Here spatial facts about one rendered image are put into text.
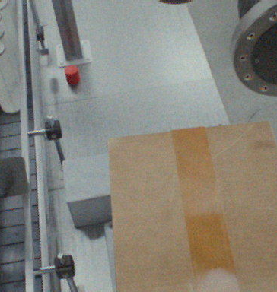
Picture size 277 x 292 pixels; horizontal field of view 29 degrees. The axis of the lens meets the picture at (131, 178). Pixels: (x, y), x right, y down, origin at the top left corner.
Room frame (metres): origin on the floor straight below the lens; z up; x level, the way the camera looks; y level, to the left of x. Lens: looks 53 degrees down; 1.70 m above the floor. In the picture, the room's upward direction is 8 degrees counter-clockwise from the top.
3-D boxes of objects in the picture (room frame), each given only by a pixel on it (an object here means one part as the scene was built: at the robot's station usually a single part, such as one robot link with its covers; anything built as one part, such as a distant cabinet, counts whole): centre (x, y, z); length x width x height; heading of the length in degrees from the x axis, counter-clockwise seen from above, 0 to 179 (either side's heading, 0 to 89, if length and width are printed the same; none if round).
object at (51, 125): (0.71, 0.16, 0.91); 0.07 x 0.03 x 0.16; 92
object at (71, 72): (0.99, 0.11, 0.85); 0.03 x 0.03 x 0.03
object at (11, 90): (0.87, 0.24, 0.98); 0.05 x 0.05 x 0.20
